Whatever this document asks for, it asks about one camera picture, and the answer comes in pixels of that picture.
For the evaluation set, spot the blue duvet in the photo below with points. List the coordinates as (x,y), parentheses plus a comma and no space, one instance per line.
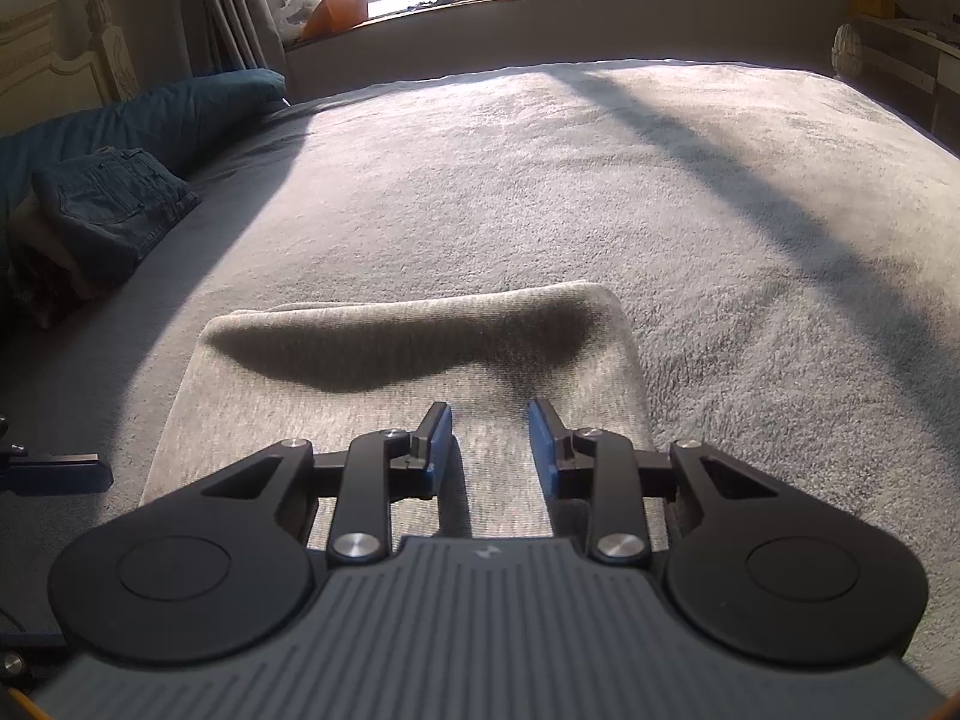
(150,116)

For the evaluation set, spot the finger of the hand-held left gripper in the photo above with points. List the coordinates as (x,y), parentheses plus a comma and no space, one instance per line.
(22,660)
(67,474)

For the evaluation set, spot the grey hooded sweatshirt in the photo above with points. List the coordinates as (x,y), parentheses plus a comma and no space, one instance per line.
(390,360)

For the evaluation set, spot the blue jeans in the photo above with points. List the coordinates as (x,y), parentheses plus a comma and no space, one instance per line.
(112,202)

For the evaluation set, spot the dark patterned cloth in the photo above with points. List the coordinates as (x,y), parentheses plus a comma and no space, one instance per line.
(41,289)

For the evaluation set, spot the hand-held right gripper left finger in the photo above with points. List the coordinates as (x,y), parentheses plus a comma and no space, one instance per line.
(439,450)

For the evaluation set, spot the orange bag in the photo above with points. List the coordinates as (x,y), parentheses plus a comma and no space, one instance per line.
(337,15)

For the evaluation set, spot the beige curtain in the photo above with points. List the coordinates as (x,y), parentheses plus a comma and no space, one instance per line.
(225,7)

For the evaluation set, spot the cream carved headboard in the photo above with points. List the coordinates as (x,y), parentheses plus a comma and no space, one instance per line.
(67,60)

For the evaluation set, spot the white plastic bag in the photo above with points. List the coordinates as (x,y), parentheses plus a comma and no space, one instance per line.
(296,4)

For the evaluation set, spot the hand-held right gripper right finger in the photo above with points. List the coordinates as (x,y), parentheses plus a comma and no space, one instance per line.
(541,450)

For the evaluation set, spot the white desk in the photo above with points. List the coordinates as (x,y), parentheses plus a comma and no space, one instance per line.
(911,52)

